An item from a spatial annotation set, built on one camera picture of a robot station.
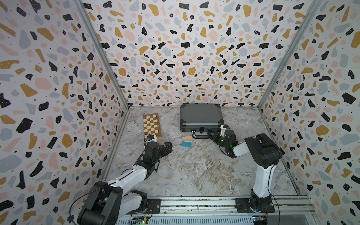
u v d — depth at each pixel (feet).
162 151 2.56
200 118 3.36
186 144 3.21
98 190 1.37
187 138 3.30
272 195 2.12
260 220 2.34
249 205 2.30
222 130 3.09
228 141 2.68
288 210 2.41
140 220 2.30
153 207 2.41
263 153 1.76
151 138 2.59
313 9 2.36
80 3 2.25
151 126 3.48
